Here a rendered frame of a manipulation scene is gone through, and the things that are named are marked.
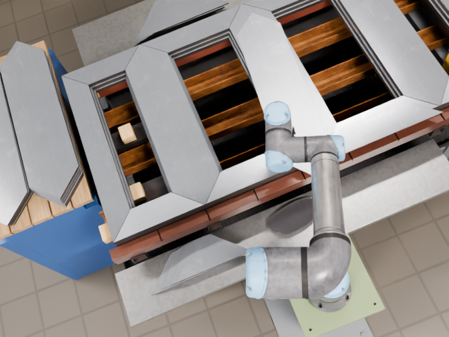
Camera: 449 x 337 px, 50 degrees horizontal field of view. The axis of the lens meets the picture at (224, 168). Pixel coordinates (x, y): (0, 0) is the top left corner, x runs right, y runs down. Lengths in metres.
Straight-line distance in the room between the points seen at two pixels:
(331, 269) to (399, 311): 1.41
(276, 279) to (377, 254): 1.46
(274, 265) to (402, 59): 1.09
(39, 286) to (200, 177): 1.32
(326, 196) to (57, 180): 1.03
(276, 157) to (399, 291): 1.33
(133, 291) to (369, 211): 0.90
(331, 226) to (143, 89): 1.01
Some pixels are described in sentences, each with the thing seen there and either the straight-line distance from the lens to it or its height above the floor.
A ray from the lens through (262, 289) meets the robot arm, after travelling 1.12.
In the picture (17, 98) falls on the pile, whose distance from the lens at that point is 2.12.
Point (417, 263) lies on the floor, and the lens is 2.56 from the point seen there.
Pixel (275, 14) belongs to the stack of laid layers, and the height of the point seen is 0.85.
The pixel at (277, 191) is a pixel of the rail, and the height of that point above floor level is 0.82.
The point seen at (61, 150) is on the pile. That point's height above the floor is 0.85.
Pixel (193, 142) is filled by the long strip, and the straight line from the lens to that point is 1.76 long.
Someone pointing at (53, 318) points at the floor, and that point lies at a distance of 2.68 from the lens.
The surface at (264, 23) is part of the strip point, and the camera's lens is 2.02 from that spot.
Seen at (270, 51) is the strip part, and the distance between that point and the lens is 1.93.
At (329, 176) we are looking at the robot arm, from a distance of 1.27.
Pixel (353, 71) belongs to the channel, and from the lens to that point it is 2.12.
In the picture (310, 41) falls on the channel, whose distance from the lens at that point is 2.19.
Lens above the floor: 2.42
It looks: 66 degrees down
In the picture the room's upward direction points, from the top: 16 degrees counter-clockwise
